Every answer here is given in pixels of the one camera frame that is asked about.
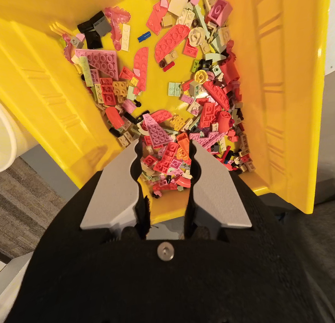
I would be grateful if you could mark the orange brick separator tool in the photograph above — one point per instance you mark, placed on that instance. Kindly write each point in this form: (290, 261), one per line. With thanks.
(183, 143)

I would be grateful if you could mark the yellow plastic bin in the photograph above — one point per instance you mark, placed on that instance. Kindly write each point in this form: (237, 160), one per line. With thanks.
(274, 92)

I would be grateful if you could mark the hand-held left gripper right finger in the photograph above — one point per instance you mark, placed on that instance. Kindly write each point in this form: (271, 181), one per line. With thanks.
(222, 197)

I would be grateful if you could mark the pile of toy bricks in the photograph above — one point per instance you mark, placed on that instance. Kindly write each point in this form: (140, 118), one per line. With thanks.
(170, 92)

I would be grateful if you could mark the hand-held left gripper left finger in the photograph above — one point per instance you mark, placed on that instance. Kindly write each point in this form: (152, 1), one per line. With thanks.
(110, 197)

